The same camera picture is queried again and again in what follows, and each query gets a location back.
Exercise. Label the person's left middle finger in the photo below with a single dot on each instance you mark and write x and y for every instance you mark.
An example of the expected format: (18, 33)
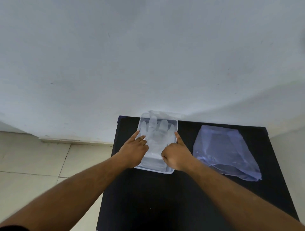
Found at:
(141, 138)

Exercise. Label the black sleeve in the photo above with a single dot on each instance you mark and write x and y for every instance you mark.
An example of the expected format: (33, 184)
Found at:
(12, 229)

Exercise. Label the clear plastic glove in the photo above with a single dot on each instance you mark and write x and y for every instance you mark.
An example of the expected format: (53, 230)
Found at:
(157, 138)

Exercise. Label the person's left little finger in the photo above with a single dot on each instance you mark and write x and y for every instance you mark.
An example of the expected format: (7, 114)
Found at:
(146, 148)

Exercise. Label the person's right hand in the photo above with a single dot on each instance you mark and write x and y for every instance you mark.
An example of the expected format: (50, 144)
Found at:
(177, 157)

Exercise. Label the person's left forearm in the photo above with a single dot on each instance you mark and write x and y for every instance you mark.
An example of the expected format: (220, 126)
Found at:
(71, 190)

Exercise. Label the person's left hand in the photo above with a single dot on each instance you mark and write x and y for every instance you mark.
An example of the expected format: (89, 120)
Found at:
(132, 152)

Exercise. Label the pile of clear plastic sheets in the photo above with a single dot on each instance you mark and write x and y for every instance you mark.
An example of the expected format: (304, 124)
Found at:
(224, 152)

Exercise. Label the person's right forearm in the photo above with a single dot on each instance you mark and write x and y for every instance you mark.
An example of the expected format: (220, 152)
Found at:
(233, 197)

